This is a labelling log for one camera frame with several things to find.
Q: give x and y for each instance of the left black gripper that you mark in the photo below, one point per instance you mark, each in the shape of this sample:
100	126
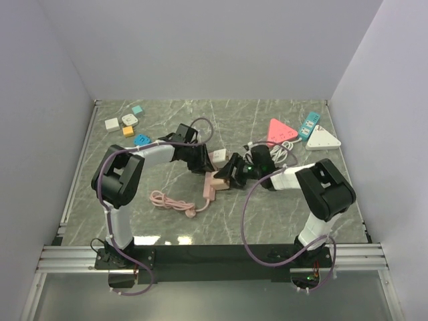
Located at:
202	164

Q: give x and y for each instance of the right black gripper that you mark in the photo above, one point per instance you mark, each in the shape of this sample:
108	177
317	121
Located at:
227	172

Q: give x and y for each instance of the white cube adapter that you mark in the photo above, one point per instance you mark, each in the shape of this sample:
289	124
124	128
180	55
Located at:
220	158

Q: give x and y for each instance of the pink power strip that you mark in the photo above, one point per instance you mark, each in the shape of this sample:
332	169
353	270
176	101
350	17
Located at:
208	189

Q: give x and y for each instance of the blue plug adapter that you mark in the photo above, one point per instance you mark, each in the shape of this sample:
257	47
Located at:
141	140

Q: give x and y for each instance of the pink triangular socket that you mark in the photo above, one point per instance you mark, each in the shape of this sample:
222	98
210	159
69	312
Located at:
279	132

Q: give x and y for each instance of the yellow plug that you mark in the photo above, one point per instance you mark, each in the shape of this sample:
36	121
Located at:
128	131

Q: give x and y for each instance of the white round plug adapter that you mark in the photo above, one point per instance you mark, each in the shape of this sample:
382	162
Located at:
129	120

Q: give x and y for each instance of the teal cube plug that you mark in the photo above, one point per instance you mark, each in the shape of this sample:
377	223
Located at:
137	111

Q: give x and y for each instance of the white square plug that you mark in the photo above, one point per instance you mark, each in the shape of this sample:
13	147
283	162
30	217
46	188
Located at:
112	125

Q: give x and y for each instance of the teal power strip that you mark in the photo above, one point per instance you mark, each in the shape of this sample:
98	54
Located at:
308	126

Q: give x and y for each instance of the white triangular socket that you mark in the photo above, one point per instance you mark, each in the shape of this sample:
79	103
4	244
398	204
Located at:
321	139

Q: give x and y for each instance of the pink cube adapter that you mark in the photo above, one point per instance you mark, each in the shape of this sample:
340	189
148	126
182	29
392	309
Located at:
220	184

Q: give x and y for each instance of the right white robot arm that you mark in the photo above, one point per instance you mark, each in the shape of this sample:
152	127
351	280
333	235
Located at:
327	193

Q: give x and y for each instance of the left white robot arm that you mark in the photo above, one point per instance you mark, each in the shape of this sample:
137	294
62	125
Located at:
117	178

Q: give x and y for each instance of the black base beam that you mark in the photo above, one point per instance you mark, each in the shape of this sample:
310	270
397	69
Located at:
197	263

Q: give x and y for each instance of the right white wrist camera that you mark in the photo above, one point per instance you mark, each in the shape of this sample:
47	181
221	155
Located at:
248	146

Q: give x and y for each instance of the aluminium rail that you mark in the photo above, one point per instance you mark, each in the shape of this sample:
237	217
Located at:
81	259

